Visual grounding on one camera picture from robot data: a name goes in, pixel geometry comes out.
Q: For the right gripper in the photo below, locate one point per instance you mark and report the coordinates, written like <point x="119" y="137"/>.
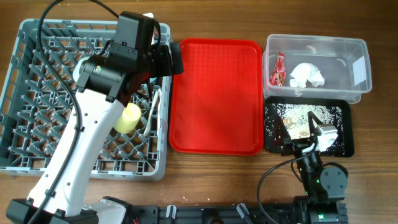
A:
<point x="295" y="145"/>

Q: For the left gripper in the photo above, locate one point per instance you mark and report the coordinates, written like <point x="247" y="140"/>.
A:
<point x="166" y="68"/>

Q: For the black plastic tray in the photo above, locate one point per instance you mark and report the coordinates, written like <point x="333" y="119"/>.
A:
<point x="347" y="124"/>

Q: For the light green bowl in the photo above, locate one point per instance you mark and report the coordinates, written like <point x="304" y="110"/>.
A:
<point x="76" y="71"/>

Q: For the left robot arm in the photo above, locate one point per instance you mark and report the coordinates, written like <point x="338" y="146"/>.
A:
<point x="105" y="83"/>

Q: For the red plastic tray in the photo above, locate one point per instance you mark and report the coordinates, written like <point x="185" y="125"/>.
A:
<point x="217" y="102"/>

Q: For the clear plastic bin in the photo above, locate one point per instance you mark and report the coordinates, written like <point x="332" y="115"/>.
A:
<point x="343" y="62"/>

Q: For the rice and nut scraps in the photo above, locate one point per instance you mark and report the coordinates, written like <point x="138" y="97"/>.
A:
<point x="295" y="119"/>

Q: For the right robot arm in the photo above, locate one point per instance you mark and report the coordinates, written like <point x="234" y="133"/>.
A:
<point x="324" y="184"/>

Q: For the white napkin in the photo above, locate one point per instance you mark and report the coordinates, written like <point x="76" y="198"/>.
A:
<point x="306" y="72"/>

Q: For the red snack wrapper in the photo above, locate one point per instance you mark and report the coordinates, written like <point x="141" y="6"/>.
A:
<point x="279" y="72"/>

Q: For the white plastic fork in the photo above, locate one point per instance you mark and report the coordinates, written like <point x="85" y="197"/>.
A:
<point x="151" y="113"/>

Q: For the grey dishwasher rack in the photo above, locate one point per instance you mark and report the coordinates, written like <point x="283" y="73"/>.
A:
<point x="35" y="108"/>

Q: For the yellow plastic cup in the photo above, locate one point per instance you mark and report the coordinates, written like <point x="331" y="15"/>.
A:
<point x="129" y="119"/>

